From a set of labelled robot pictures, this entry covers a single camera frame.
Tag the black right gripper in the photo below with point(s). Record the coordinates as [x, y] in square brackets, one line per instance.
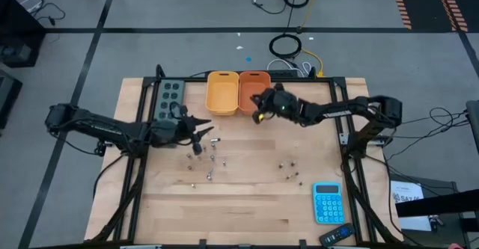
[282, 105]

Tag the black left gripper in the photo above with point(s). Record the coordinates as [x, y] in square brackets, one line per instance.
[168, 131]

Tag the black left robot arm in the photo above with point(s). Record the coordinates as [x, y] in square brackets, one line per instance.
[93, 123]

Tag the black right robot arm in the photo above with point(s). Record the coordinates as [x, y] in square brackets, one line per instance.
[337, 110]

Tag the orange plastic bin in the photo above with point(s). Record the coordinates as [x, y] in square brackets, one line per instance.
[249, 88]

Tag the silver battery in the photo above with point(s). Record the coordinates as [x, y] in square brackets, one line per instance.
[215, 140]
[210, 174]

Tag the black power box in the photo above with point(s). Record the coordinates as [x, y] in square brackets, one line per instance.
[284, 73]

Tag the yellow plastic bin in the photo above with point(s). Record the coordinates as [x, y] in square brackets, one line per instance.
[221, 93]

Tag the grey metal power strip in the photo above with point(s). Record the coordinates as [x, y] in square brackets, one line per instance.
[168, 95]

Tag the blue calculator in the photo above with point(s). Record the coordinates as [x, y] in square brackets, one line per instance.
[328, 204]

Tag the black remote control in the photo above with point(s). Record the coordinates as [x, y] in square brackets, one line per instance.
[337, 235]

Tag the white printed paper sheet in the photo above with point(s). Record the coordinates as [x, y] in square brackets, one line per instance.
[406, 189]

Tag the dark equipment case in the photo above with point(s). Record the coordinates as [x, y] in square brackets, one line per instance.
[7, 95]

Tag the black beam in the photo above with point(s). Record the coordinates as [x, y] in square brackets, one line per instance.
[438, 203]

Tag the black cabinet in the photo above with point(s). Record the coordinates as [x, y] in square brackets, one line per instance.
[15, 24]

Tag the grey chair edge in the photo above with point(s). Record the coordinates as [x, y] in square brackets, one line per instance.
[474, 122]

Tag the dark grey side table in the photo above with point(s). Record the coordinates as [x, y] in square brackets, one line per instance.
[449, 238]

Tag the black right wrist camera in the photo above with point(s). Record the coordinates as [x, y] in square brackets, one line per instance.
[259, 116]

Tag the black aluminium table frame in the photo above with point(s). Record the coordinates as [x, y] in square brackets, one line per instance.
[337, 81]

